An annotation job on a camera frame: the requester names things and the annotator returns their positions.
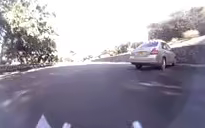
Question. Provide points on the silver car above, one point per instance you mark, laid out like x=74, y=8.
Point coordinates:
x=153, y=55

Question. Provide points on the row of bushes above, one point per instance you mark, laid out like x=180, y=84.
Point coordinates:
x=121, y=48

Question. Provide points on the robot's own part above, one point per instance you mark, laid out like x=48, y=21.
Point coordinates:
x=136, y=125
x=66, y=125

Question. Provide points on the trees on slope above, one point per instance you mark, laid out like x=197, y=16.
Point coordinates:
x=180, y=25

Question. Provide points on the grey asphalt road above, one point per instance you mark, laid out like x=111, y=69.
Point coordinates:
x=90, y=96

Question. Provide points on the stone retaining wall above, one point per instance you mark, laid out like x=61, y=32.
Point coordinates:
x=193, y=53

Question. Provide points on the low stone kerb wall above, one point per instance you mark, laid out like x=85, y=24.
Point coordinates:
x=10, y=68

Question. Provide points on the large green tree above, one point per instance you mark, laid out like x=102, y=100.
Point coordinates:
x=23, y=33

